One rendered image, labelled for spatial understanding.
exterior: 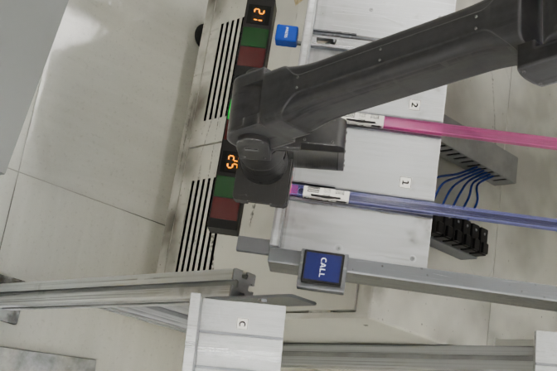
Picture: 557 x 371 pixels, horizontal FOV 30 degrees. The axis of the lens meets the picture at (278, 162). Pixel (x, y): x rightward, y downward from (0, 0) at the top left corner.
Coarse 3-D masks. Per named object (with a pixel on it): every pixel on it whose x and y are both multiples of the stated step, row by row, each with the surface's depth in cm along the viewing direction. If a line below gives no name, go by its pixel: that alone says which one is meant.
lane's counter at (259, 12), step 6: (252, 6) 146; (258, 6) 146; (264, 6) 146; (252, 12) 146; (258, 12) 146; (264, 12) 146; (252, 18) 145; (258, 18) 145; (264, 18) 145; (258, 24) 145; (264, 24) 145
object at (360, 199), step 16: (352, 192) 135; (384, 208) 135; (400, 208) 134; (416, 208) 134; (432, 208) 134; (448, 208) 134; (464, 208) 133; (512, 224) 133; (528, 224) 132; (544, 224) 132
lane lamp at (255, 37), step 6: (246, 30) 145; (252, 30) 145; (258, 30) 145; (264, 30) 145; (246, 36) 145; (252, 36) 145; (258, 36) 145; (264, 36) 144; (246, 42) 144; (252, 42) 144; (258, 42) 144; (264, 42) 144
